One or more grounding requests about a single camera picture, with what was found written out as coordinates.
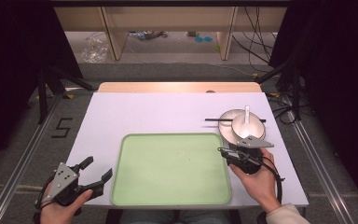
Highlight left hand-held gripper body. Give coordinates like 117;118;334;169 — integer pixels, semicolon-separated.
45;161;89;208

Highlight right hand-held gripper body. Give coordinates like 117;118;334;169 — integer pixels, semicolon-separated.
227;134;275;175

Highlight silver metal plate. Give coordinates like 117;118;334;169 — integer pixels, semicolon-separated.
217;108;267;147

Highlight person's left hand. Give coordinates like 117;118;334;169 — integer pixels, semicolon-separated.
39;189;93;224

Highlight person's right hand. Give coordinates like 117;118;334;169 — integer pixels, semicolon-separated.
228;147;282;215

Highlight black chopstick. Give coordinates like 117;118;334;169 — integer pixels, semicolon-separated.
204;118;268;123

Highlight white bowl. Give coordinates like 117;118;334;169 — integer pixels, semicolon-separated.
230;112;267;141

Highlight white spoon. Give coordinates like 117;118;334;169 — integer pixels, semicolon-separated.
240;105;253;138

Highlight light green tray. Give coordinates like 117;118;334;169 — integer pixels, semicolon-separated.
110;133;233;207

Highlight black metal stand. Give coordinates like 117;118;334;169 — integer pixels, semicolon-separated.
36;64;95;125
254;58;303;121

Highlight white table mat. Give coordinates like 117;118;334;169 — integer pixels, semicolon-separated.
65;91;310;209

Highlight wooden table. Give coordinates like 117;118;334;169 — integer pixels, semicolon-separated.
97;81;263;94

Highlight clear plastic bag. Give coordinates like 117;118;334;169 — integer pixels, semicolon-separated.
80;32;110;63

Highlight blue round lids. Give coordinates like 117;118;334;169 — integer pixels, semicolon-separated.
194;35;214;44

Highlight dark curtain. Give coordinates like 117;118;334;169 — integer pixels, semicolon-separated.
268;0;358;217
0;0;84;176

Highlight clutter under shelf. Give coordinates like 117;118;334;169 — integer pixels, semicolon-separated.
128;30;169;41

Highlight wooden shelf unit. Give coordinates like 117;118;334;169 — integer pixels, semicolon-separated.
53;6;289;62

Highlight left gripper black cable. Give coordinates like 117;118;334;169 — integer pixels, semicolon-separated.
33;174;59;224

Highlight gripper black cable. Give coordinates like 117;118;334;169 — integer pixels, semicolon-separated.
259;154;285;205
33;174;59;224

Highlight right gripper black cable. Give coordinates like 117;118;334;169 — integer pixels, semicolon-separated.
259;154;285;205

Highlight aluminium floor rail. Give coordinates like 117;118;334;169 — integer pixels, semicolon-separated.
0;92;63;224
279;92;357;224

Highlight black floor cables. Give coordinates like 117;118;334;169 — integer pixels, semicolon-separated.
266;92;316;126

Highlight black hanging cables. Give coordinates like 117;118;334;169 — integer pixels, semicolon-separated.
231;6;282;75

